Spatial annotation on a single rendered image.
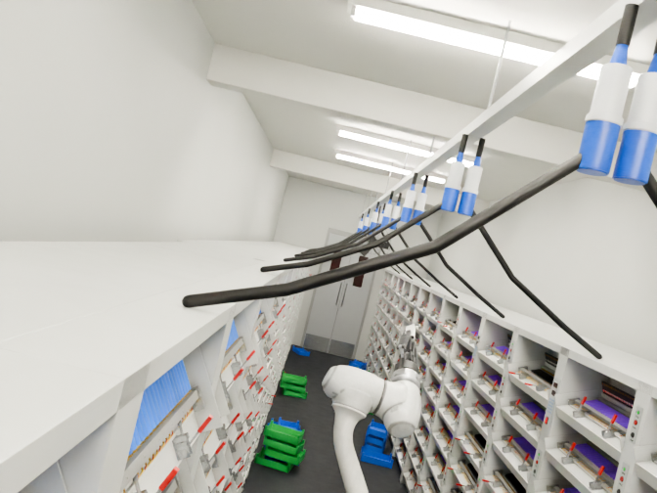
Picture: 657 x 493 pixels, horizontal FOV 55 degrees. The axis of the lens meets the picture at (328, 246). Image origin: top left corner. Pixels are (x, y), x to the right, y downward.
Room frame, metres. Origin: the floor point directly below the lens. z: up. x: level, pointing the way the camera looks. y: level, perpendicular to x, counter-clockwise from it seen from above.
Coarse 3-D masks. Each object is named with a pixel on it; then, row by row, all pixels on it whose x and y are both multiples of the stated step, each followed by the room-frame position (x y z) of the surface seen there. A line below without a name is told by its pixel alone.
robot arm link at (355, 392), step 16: (336, 368) 1.78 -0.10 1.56; (352, 368) 1.79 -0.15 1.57; (336, 384) 1.75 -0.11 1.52; (352, 384) 1.75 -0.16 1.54; (368, 384) 1.76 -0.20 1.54; (336, 400) 1.76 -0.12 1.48; (352, 400) 1.74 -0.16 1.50; (368, 400) 1.75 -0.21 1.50; (336, 416) 1.76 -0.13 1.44; (352, 416) 1.74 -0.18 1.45; (336, 432) 1.74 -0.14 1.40; (352, 432) 1.75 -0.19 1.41; (336, 448) 1.73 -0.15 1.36; (352, 448) 1.73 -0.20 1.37; (352, 464) 1.71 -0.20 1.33; (352, 480) 1.70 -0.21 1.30
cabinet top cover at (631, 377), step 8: (576, 352) 2.66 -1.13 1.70; (584, 352) 2.76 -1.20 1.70; (576, 360) 2.64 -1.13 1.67; (584, 360) 2.57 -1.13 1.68; (592, 360) 2.50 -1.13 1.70; (600, 360) 2.55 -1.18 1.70; (608, 360) 2.65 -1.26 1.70; (592, 368) 2.48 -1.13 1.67; (600, 368) 2.42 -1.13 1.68; (608, 368) 2.36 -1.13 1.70; (616, 368) 2.37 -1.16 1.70; (624, 368) 2.45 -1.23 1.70; (632, 368) 2.54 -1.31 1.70; (608, 376) 2.34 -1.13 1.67; (616, 376) 2.28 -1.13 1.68; (624, 376) 2.23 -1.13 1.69; (632, 376) 2.20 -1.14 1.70; (640, 376) 2.29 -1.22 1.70; (648, 376) 2.37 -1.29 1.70; (632, 384) 2.17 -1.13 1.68; (656, 384) 2.10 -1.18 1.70; (656, 392) 2.01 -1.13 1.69
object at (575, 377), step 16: (560, 352) 2.82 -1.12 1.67; (560, 368) 2.78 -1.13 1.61; (576, 368) 2.73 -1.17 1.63; (560, 384) 2.74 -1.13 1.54; (576, 384) 2.73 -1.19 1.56; (592, 384) 2.73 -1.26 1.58; (560, 432) 2.73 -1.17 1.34; (576, 432) 2.73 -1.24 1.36; (544, 448) 2.75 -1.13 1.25; (544, 464) 2.73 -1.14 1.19
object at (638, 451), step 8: (640, 448) 2.03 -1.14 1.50; (648, 448) 2.03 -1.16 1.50; (656, 448) 2.03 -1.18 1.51; (640, 456) 2.03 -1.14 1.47; (648, 456) 2.03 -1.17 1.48; (656, 456) 2.01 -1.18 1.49; (640, 464) 2.01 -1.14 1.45; (648, 464) 2.01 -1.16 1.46; (656, 464) 2.00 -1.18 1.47; (640, 472) 2.00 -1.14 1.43; (648, 472) 1.95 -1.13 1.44; (656, 472) 1.93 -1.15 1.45; (648, 480) 1.96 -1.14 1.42; (656, 480) 1.91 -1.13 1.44; (656, 488) 1.91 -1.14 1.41
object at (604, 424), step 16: (608, 384) 2.64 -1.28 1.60; (560, 400) 2.73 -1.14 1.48; (576, 400) 2.70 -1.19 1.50; (592, 400) 2.68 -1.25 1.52; (608, 400) 2.64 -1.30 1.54; (624, 400) 2.50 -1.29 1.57; (560, 416) 2.69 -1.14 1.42; (576, 416) 2.54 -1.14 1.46; (592, 416) 2.50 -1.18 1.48; (608, 416) 2.46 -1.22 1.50; (624, 416) 2.44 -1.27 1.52; (592, 432) 2.36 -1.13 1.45; (608, 432) 2.28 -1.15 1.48; (624, 432) 2.26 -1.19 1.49; (608, 448) 2.23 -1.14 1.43
